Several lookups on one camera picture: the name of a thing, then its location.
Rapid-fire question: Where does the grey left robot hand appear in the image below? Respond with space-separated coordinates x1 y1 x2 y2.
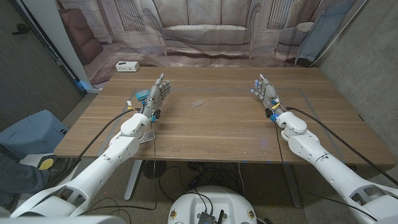
141 73 172 118

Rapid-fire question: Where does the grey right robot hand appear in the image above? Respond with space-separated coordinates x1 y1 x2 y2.
249 73 287 118

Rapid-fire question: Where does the white pocket calculator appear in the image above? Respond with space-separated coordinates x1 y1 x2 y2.
139 129 156 145

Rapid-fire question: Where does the teal flip phone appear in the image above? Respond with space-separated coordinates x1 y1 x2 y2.
135 89 150 101

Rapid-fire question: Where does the white power strip box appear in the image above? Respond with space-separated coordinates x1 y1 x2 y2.
115 60 141 73

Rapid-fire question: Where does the black round grille device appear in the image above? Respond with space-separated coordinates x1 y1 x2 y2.
142 160 167 180

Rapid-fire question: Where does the printed sofa room backdrop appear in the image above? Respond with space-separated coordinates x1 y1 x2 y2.
55 0 368 86

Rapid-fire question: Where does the white table leg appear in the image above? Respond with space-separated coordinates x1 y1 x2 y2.
124 159 144 202

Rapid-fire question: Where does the black power adapter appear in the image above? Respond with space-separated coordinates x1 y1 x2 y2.
188 174 201 189

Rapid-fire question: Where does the grey table leg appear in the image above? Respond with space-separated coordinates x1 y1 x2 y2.
281 163 302 208

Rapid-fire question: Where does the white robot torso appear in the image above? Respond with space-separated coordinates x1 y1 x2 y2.
167 185 258 224

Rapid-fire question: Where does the black shoe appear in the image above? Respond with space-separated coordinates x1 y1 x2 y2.
46 157 80 187

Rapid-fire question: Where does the yellow foot pedal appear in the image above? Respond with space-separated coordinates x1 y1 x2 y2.
37 156 57 171

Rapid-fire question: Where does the blue-grey plastic bin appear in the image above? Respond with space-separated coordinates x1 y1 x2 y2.
0 109 69 159

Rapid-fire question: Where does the black torso electronics module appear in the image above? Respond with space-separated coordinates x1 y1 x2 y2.
197 211 225 224

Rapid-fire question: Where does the white pedal base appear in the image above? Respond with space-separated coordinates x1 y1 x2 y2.
18 153 63 175

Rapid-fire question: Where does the person's leg in jeans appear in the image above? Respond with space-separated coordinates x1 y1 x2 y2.
0 152 50 206

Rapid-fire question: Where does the thin black right wrist wire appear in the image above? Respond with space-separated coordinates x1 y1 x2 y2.
273 121 379 222

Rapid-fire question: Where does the thin black wrist wire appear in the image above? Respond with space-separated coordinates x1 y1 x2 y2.
79 121 158 216
273 121 379 222

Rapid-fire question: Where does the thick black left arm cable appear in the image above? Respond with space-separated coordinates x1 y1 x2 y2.
73 108 141 166

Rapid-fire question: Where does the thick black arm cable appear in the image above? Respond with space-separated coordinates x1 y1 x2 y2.
73 108 141 166
285 106 398 187

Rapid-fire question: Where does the thin black left wrist wire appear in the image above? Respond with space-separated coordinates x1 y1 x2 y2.
79 121 158 216

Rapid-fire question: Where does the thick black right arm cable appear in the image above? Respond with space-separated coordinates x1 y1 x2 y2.
285 106 398 187

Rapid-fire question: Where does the white floor cable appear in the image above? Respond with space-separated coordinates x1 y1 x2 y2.
238 162 246 198

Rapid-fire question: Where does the black door handle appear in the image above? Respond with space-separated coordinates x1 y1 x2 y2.
12 23 31 35

